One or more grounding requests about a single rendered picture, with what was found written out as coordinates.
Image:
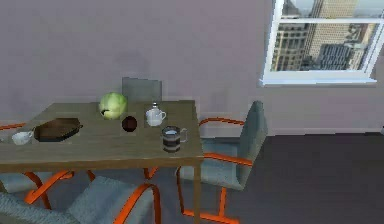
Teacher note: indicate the wooden dining table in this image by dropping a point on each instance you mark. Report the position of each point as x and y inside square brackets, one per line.
[110, 146]

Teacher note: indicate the white framed window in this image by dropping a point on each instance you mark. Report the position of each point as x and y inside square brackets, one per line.
[321, 40]

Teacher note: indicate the dark brown round potato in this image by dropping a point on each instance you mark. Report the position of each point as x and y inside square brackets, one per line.
[129, 124]

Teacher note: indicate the white cup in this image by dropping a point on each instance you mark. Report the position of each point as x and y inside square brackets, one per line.
[154, 117]

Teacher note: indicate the dark striped glass mug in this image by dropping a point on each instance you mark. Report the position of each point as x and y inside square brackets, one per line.
[171, 139]

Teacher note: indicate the small glass salt shaker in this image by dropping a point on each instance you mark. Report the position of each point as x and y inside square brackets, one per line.
[155, 106]

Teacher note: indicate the white bowl with spoon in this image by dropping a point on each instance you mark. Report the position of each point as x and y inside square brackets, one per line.
[21, 138]

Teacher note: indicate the green lettuce head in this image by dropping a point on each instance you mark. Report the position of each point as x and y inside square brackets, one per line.
[113, 105]

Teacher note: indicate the grey chair with orange frame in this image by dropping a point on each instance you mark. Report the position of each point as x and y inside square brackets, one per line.
[230, 156]
[31, 186]
[141, 89]
[100, 203]

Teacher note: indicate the dark brown oval pan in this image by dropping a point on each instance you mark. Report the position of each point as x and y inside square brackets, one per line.
[57, 130]

